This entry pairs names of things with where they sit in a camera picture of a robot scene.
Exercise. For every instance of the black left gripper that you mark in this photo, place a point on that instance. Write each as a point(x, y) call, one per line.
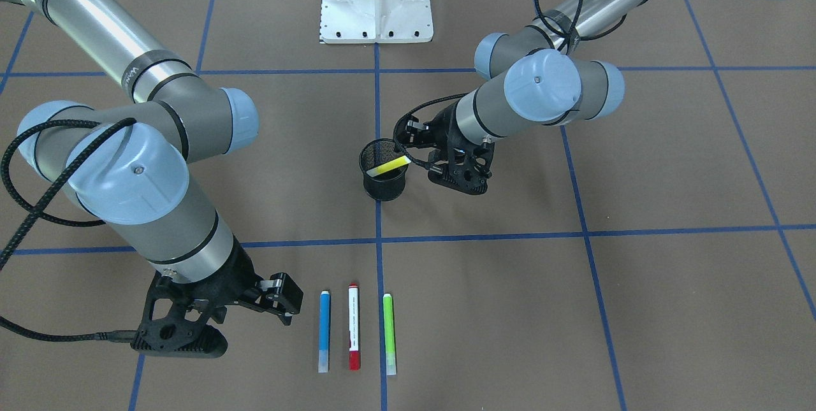
point(441, 129)

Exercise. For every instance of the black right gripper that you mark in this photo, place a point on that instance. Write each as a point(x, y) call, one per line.
point(241, 269)

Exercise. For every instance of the yellow highlighter pen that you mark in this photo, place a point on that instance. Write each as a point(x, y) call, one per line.
point(389, 166)

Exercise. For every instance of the blue highlighter pen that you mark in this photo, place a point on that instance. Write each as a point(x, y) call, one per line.
point(325, 318)

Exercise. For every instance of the red whiteboard marker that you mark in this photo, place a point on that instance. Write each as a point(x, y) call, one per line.
point(354, 327)

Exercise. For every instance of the green highlighter pen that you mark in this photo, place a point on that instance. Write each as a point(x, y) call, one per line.
point(390, 346)

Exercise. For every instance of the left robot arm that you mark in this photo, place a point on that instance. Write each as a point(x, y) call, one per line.
point(531, 80)

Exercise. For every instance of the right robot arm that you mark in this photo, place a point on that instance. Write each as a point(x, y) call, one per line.
point(127, 165)

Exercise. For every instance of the black mesh pen holder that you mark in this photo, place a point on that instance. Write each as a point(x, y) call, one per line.
point(390, 185)

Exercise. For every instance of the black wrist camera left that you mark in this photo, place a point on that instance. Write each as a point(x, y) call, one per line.
point(462, 175)

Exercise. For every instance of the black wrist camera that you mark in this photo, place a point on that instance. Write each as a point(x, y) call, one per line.
point(462, 175)
point(178, 328)

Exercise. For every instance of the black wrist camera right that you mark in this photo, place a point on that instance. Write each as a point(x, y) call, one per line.
point(178, 328)

